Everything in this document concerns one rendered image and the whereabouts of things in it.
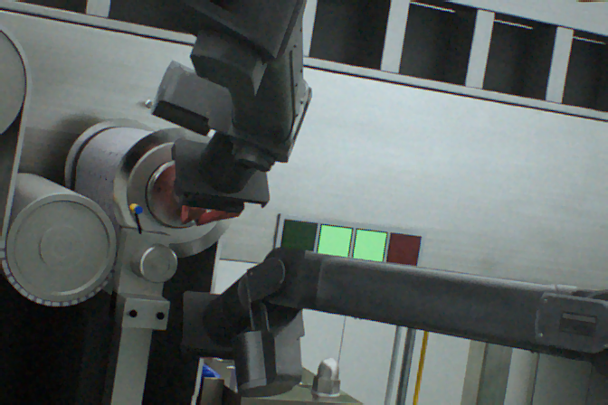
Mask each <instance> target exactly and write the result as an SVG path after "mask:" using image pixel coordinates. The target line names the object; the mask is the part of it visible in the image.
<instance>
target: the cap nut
mask: <svg viewBox="0 0 608 405"><path fill-rule="evenodd" d="M339 373H340V367H338V364H337V361H336V360H335V359H333V358H331V357H328V358H325V359H323V360H322V361H321V362H320V364H319V365H318V372H317V374H315V375H314V378H313V383H312V389H311V390H310V392H311V393H312V394H315V395H318V396H321V397H326V398H339V397H340V393H339V392H340V386H341V379H340V378H339Z"/></svg>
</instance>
